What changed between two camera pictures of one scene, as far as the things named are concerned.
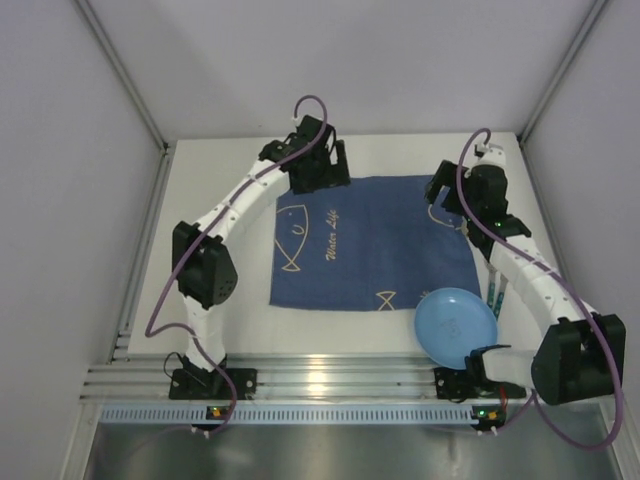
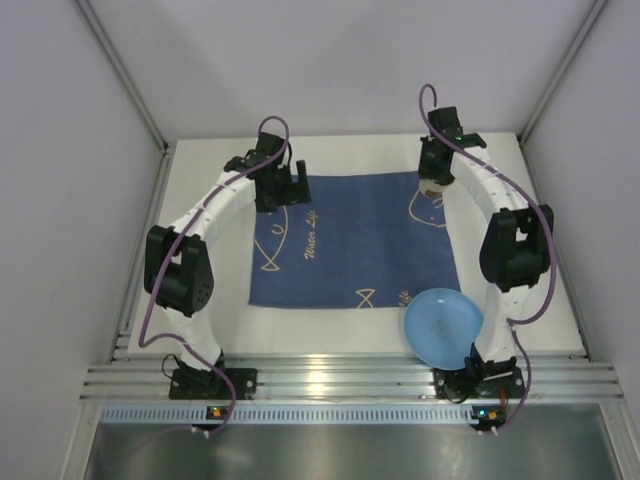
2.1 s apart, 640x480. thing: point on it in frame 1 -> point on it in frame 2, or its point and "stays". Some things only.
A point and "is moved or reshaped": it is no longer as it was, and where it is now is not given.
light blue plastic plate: [452, 322] is moved or reshaped
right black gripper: [446, 182] -> [435, 173]
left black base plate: [199, 384] stays
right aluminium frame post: [591, 18] stays
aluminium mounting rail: [278, 376] stays
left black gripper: [330, 163] -> [288, 187]
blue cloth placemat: [373, 243] is moved or reshaped
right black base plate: [459, 384] stays
